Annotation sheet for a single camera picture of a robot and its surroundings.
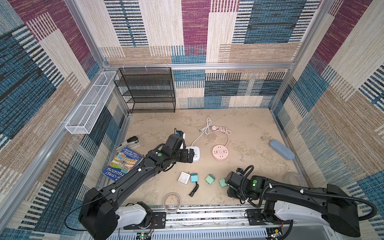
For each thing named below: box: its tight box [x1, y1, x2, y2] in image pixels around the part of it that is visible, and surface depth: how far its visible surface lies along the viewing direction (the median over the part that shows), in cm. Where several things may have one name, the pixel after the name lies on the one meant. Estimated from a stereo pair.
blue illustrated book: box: [102, 147, 144, 182], surface depth 93 cm
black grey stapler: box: [115, 136, 140, 151], surface depth 101 cm
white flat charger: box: [178, 171, 191, 185], surface depth 86 cm
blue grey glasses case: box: [269, 139, 295, 161], surface depth 97 cm
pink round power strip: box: [212, 144, 229, 161], surface depth 96 cm
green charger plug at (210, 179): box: [205, 174, 216, 185], surface depth 86 cm
